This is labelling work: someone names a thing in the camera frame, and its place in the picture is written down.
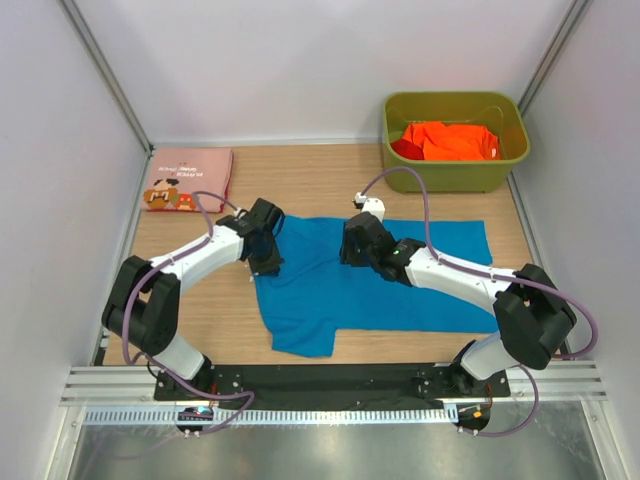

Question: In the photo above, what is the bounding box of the olive green plastic bin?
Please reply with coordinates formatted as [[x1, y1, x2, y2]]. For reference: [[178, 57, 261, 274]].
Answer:
[[382, 91, 530, 193]]

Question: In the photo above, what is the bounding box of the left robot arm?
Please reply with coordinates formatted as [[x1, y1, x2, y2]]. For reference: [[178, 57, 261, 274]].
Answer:
[[101, 198, 285, 400]]

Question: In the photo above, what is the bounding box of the blue t shirt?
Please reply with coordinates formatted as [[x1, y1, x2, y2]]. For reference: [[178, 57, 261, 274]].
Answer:
[[255, 216, 497, 357]]

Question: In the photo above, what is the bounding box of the orange t shirt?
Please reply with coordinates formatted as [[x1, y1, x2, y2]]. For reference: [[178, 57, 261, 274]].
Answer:
[[399, 121, 501, 162]]

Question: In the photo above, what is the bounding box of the aluminium frame post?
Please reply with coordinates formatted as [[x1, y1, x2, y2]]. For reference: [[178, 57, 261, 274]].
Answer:
[[57, 0, 154, 156], [518, 0, 593, 116]]

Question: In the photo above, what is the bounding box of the aluminium front rail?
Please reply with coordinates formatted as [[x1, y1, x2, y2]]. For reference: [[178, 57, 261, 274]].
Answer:
[[61, 360, 608, 405]]

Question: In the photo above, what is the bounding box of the left aluminium frame post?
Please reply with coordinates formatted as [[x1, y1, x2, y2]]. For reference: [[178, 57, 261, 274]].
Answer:
[[57, 0, 154, 156]]

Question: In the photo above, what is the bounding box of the right aluminium frame post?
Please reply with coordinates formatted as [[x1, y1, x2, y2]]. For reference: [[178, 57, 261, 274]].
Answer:
[[518, 0, 593, 116]]

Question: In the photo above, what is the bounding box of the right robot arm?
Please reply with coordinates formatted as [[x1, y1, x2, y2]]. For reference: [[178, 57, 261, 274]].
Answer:
[[340, 212, 577, 396]]

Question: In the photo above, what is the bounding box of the folded pink t shirt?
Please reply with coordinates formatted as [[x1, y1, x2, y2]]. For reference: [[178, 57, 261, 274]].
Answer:
[[140, 147, 234, 212]]

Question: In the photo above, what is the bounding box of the red t shirt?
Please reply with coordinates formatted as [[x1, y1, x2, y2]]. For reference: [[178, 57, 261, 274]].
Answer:
[[390, 138, 424, 161]]

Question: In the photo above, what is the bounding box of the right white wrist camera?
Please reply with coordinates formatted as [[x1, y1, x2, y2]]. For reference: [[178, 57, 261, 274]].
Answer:
[[353, 192, 386, 222]]

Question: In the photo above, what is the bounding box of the white slotted cable duct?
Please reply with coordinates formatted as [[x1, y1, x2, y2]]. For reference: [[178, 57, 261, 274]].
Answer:
[[83, 404, 458, 426]]

